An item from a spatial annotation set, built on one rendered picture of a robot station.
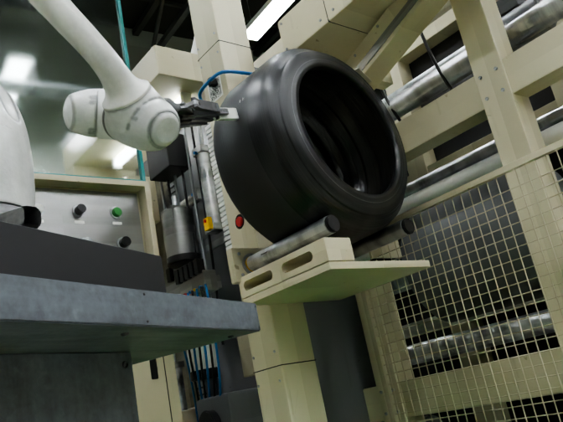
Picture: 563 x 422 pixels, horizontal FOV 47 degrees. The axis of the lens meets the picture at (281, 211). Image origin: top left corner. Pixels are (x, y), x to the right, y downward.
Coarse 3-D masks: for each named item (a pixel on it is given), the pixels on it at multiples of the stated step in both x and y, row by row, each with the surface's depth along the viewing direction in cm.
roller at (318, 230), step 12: (312, 228) 157; (324, 228) 154; (336, 228) 154; (288, 240) 163; (300, 240) 160; (312, 240) 158; (264, 252) 171; (276, 252) 167; (288, 252) 165; (252, 264) 175; (264, 264) 173
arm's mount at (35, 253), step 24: (0, 240) 68; (24, 240) 71; (48, 240) 74; (72, 240) 77; (0, 264) 67; (24, 264) 70; (48, 264) 73; (72, 264) 76; (96, 264) 80; (120, 264) 84; (144, 264) 89; (144, 288) 87
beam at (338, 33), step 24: (312, 0) 211; (336, 0) 202; (360, 0) 197; (384, 0) 200; (288, 24) 220; (312, 24) 210; (336, 24) 207; (360, 24) 210; (288, 48) 220; (312, 48) 218; (336, 48) 221
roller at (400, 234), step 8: (392, 224) 175; (400, 224) 172; (408, 224) 172; (384, 232) 176; (392, 232) 173; (400, 232) 172; (408, 232) 171; (360, 240) 183; (368, 240) 180; (376, 240) 178; (384, 240) 176; (392, 240) 175; (352, 248) 185; (360, 248) 182; (368, 248) 181; (376, 248) 180
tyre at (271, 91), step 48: (240, 96) 167; (288, 96) 160; (336, 96) 199; (240, 144) 162; (288, 144) 155; (336, 144) 207; (384, 144) 197; (240, 192) 165; (288, 192) 157; (336, 192) 158; (384, 192) 175
